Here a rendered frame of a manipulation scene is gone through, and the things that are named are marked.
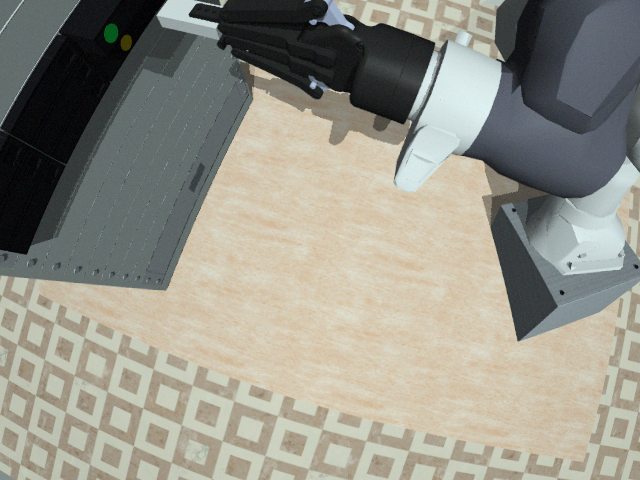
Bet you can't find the grey server rack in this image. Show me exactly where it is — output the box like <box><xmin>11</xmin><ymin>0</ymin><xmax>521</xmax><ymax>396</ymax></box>
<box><xmin>0</xmin><ymin>0</ymin><xmax>253</xmax><ymax>291</ymax></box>

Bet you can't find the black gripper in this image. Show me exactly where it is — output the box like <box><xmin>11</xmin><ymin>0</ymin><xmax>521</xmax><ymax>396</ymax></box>
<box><xmin>156</xmin><ymin>0</ymin><xmax>435</xmax><ymax>125</ymax></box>

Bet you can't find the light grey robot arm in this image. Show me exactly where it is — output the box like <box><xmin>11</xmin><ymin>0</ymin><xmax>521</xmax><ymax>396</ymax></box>
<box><xmin>394</xmin><ymin>0</ymin><xmax>640</xmax><ymax>275</ymax></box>

